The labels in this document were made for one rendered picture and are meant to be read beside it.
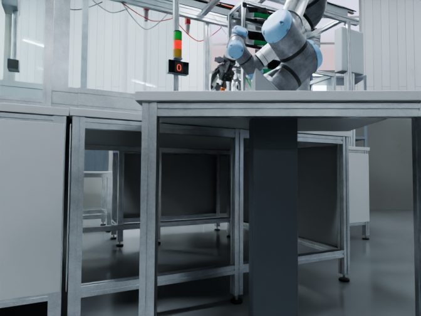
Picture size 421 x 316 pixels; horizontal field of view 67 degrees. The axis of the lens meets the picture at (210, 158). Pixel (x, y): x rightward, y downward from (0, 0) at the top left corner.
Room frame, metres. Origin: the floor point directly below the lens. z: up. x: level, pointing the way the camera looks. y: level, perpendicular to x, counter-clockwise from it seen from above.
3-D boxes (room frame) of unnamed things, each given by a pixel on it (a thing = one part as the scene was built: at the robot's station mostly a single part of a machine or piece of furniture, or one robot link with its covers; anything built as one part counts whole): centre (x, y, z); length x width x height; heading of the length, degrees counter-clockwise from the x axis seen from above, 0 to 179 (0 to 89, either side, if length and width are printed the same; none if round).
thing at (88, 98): (1.49, 0.15, 0.91); 0.89 x 0.06 x 0.11; 116
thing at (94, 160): (3.32, 1.42, 0.73); 0.62 x 0.42 x 0.23; 116
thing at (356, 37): (3.01, -1.33, 1.43); 0.30 x 0.09 x 1.13; 116
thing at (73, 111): (2.15, 0.16, 0.85); 1.50 x 1.41 x 0.03; 116
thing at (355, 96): (1.26, -0.24, 0.84); 0.90 x 0.70 x 0.03; 88
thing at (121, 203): (3.26, -0.14, 0.43); 2.20 x 0.38 x 0.86; 116
